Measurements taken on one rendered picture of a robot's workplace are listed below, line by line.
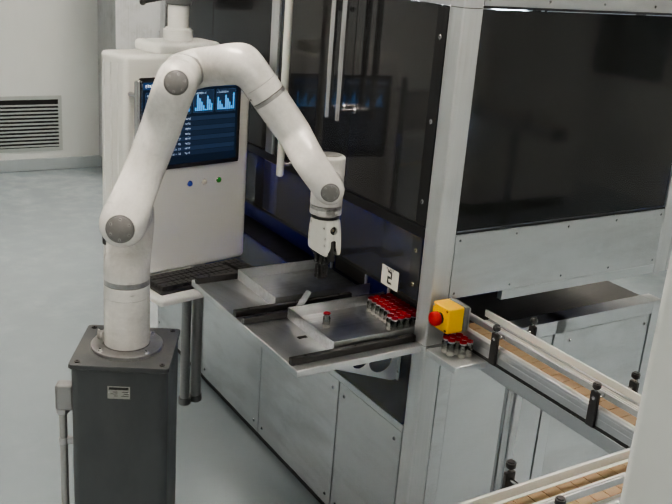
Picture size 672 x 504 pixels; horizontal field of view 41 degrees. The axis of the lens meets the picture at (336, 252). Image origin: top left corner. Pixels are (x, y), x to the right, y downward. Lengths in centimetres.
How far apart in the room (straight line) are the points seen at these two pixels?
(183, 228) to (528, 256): 121
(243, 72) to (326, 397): 127
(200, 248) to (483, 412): 116
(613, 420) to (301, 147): 98
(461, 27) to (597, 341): 121
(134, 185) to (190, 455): 161
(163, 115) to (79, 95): 554
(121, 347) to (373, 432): 86
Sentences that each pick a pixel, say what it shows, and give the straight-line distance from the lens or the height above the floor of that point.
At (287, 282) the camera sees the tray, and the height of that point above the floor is 88.
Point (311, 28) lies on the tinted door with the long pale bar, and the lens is 294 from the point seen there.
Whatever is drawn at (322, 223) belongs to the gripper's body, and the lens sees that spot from 231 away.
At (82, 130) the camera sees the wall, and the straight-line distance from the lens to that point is 781.
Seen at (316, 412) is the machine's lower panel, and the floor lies 40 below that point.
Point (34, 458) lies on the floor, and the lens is 368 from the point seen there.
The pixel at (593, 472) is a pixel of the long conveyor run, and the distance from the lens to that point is 198.
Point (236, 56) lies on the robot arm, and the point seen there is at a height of 165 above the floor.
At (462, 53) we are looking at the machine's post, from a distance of 232.
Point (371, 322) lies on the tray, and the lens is 265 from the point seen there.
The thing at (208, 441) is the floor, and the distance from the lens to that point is 372.
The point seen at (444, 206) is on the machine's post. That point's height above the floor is 129.
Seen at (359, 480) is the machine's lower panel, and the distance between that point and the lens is 298.
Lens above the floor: 192
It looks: 19 degrees down
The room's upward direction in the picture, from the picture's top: 4 degrees clockwise
